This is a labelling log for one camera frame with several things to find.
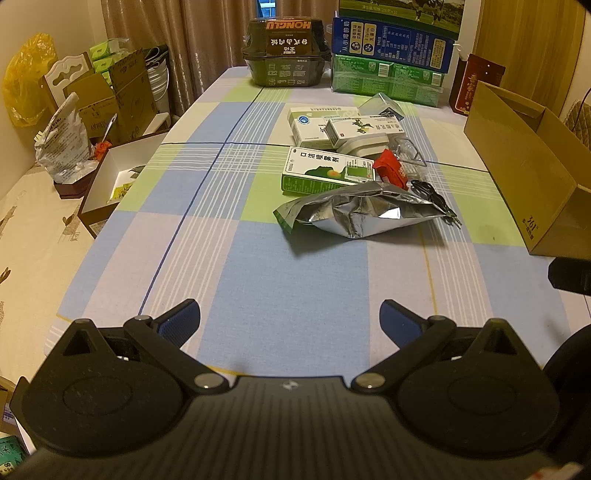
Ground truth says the dark noodle carton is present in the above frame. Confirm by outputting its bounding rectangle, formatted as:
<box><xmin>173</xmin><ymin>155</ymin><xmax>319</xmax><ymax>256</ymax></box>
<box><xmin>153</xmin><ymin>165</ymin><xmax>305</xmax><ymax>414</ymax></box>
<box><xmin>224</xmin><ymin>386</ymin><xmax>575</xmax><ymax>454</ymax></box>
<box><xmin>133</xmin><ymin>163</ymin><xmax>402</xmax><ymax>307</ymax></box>
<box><xmin>242</xmin><ymin>17</ymin><xmax>332</xmax><ymax>87</ymax></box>

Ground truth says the open cardboard box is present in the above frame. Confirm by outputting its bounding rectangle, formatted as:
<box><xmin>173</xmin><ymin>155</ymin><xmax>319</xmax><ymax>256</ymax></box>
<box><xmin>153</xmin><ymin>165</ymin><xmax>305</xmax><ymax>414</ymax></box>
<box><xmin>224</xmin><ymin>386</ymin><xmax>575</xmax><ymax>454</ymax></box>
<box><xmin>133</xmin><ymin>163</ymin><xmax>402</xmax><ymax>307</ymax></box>
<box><xmin>464</xmin><ymin>81</ymin><xmax>591</xmax><ymax>260</ymax></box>

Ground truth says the wire rack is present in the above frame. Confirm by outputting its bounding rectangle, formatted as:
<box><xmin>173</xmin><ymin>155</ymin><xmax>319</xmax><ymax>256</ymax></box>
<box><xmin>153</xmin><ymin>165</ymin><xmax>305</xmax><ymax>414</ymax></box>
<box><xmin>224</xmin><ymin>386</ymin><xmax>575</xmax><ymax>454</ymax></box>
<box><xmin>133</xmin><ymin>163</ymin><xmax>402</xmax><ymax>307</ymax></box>
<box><xmin>391</xmin><ymin>137</ymin><xmax>426</xmax><ymax>167</ymax></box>

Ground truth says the white blue-logo medicine box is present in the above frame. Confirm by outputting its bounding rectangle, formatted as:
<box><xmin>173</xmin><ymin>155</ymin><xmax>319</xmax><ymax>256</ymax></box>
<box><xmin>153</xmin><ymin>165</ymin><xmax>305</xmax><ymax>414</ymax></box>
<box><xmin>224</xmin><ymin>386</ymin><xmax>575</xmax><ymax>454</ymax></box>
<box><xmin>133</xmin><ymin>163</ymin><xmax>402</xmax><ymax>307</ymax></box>
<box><xmin>291</xmin><ymin>115</ymin><xmax>348</xmax><ymax>151</ymax></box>

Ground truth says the grey printed plastic bag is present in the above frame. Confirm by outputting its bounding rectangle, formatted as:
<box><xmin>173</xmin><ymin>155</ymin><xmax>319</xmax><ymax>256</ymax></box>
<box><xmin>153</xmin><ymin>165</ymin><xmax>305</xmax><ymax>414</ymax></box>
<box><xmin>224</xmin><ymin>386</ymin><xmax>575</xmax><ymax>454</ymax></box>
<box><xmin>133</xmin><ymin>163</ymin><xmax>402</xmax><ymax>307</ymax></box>
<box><xmin>34</xmin><ymin>92</ymin><xmax>98</xmax><ymax>185</ymax></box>

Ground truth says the white shallow open box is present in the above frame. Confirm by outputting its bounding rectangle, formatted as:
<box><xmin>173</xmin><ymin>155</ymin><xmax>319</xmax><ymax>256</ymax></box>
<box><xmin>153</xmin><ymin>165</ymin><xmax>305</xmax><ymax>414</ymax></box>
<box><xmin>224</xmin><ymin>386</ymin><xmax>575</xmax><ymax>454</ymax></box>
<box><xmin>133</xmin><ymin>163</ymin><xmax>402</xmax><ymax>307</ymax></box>
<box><xmin>78</xmin><ymin>133</ymin><xmax>166</xmax><ymax>238</ymax></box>

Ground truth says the silver foil bag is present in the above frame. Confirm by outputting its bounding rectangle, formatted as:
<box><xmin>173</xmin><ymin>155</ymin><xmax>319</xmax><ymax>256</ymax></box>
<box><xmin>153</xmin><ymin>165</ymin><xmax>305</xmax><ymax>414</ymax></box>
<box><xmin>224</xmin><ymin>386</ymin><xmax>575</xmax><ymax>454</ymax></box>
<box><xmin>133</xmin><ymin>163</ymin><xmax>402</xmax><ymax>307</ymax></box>
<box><xmin>273</xmin><ymin>181</ymin><xmax>455</xmax><ymax>239</ymax></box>

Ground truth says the green wrapped carton pack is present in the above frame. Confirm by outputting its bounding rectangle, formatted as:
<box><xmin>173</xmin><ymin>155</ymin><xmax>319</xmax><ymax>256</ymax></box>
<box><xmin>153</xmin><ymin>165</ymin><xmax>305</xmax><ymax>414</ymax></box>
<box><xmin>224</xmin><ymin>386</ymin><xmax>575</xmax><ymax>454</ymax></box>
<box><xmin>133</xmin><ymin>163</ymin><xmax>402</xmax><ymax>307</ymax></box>
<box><xmin>332</xmin><ymin>55</ymin><xmax>445</xmax><ymax>107</ymax></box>

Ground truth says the checked tablecloth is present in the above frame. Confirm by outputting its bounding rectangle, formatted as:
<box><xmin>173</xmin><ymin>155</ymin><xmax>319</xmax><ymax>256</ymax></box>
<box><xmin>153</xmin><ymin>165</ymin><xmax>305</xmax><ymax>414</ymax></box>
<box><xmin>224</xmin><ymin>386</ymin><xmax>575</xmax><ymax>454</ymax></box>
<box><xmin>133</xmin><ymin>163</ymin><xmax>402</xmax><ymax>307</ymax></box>
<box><xmin>46</xmin><ymin>67</ymin><xmax>590</xmax><ymax>378</ymax></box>

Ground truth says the small red packet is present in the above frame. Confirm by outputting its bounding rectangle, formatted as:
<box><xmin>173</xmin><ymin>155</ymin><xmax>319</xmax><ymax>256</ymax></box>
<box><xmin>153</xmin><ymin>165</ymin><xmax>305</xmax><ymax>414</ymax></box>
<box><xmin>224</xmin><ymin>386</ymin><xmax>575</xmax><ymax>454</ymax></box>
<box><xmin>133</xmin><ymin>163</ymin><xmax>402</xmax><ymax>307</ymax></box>
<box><xmin>373</xmin><ymin>149</ymin><xmax>409</xmax><ymax>190</ymax></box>

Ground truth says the blue milk carton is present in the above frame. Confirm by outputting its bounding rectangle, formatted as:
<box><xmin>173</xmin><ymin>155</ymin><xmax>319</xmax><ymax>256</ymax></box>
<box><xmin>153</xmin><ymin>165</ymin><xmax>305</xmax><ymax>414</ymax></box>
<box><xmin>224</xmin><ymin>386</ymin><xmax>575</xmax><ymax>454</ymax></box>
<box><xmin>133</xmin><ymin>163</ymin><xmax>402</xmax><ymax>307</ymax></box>
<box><xmin>332</xmin><ymin>17</ymin><xmax>454</xmax><ymax>74</ymax></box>

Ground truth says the beige curtain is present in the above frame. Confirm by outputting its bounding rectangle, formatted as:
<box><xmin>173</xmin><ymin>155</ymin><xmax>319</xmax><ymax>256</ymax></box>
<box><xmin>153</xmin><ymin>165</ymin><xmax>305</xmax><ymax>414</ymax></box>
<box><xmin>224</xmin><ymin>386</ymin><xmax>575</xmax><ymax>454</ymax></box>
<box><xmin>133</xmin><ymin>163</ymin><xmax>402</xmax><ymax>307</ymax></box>
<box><xmin>100</xmin><ymin>0</ymin><xmax>341</xmax><ymax>116</ymax></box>

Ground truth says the green white spray box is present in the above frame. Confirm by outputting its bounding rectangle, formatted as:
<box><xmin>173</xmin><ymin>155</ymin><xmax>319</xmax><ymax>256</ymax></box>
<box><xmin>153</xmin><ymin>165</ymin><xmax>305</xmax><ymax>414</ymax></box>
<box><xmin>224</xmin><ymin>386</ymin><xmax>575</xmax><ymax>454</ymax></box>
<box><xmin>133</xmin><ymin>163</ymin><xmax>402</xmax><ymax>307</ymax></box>
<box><xmin>280</xmin><ymin>147</ymin><xmax>376</xmax><ymax>195</ymax></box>

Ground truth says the white medicine box underneath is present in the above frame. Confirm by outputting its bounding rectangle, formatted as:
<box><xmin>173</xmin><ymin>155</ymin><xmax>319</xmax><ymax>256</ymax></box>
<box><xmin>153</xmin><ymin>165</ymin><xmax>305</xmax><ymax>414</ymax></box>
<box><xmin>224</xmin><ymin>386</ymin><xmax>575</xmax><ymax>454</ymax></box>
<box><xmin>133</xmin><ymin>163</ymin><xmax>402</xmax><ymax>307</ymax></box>
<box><xmin>287</xmin><ymin>105</ymin><xmax>360</xmax><ymax>125</ymax></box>

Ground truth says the white green-bird ointment box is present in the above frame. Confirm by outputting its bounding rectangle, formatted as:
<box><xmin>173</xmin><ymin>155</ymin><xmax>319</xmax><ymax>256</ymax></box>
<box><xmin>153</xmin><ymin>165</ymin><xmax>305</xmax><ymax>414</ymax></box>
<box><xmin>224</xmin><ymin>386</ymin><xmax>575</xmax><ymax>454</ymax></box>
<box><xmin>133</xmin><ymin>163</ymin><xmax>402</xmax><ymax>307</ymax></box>
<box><xmin>325</xmin><ymin>116</ymin><xmax>406</xmax><ymax>149</ymax></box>

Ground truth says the cow picture milk carton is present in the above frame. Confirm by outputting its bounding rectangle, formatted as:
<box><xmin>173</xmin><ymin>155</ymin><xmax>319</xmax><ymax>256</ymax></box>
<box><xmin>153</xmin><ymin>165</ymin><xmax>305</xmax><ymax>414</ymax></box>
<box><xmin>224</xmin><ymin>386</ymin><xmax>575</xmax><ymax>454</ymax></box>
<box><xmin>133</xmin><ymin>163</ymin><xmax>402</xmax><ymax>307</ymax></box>
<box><xmin>339</xmin><ymin>0</ymin><xmax>465</xmax><ymax>40</ymax></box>

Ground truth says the brown cardboard boxes stack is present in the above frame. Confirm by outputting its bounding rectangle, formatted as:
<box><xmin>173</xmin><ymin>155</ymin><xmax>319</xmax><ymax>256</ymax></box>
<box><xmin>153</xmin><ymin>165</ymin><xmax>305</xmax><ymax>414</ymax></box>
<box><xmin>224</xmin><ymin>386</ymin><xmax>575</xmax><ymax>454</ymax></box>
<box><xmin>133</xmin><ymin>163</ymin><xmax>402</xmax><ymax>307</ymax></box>
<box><xmin>39</xmin><ymin>50</ymin><xmax>157</xmax><ymax>145</ymax></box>

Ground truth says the quilted chair cushion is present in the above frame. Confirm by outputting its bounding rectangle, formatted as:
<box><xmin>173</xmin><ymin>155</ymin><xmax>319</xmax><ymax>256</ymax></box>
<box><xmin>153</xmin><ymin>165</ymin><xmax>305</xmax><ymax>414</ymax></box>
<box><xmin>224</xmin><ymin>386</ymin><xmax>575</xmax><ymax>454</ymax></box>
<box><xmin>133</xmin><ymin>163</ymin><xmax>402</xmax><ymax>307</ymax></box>
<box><xmin>564</xmin><ymin>101</ymin><xmax>591</xmax><ymax>149</ymax></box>

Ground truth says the yellow plastic bag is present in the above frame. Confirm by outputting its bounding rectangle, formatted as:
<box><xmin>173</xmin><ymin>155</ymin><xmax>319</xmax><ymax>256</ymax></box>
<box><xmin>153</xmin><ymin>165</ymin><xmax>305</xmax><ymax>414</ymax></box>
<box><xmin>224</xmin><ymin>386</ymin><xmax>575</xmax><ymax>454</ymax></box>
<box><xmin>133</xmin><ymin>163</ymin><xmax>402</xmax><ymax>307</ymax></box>
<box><xmin>1</xmin><ymin>33</ymin><xmax>58</xmax><ymax>128</ymax></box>

